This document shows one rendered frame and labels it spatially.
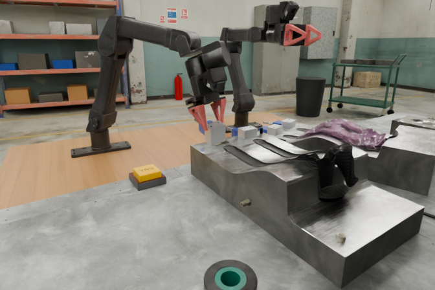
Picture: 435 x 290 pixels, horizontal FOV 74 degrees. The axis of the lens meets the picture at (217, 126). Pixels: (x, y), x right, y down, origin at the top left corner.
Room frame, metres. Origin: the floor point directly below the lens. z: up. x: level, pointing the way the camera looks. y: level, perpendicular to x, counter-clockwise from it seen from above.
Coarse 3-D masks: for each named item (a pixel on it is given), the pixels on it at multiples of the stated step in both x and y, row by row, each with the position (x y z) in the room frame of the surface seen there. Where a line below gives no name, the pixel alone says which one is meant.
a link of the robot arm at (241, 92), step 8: (232, 48) 1.34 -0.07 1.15; (232, 56) 1.32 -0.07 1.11; (232, 64) 1.30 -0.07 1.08; (240, 64) 1.32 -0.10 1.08; (232, 72) 1.29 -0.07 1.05; (240, 72) 1.29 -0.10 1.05; (232, 80) 1.29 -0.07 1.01; (240, 80) 1.27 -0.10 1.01; (240, 88) 1.25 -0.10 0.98; (240, 96) 1.22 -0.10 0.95; (248, 96) 1.24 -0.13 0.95; (240, 104) 1.22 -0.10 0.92; (248, 104) 1.22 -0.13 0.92
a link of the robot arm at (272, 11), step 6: (270, 6) 1.08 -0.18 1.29; (276, 6) 1.06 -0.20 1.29; (270, 12) 1.07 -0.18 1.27; (276, 12) 1.06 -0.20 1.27; (270, 18) 1.07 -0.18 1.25; (276, 18) 1.06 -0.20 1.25; (264, 24) 1.11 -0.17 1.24; (258, 30) 1.11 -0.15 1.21; (264, 30) 1.11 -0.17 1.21; (252, 36) 1.14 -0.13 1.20; (258, 36) 1.11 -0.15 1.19; (264, 36) 1.11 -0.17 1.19
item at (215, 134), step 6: (210, 120) 0.85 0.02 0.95; (210, 126) 0.79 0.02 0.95; (216, 126) 0.78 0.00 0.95; (222, 126) 0.79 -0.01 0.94; (204, 132) 0.81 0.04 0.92; (210, 132) 0.77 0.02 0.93; (216, 132) 0.78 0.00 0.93; (222, 132) 0.79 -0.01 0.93; (210, 138) 0.77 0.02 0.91; (216, 138) 0.78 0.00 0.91; (222, 138) 0.80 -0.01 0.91; (210, 144) 0.78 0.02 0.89
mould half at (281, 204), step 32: (192, 160) 0.77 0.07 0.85; (224, 160) 0.68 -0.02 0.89; (224, 192) 0.64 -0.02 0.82; (256, 192) 0.54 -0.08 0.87; (288, 192) 0.47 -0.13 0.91; (352, 192) 0.56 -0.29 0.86; (384, 192) 0.56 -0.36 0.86; (288, 224) 0.46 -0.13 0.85; (320, 224) 0.45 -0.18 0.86; (352, 224) 0.45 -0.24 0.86; (384, 224) 0.45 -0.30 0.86; (416, 224) 0.50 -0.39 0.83; (320, 256) 0.40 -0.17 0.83; (352, 256) 0.38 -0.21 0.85; (384, 256) 0.43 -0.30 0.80
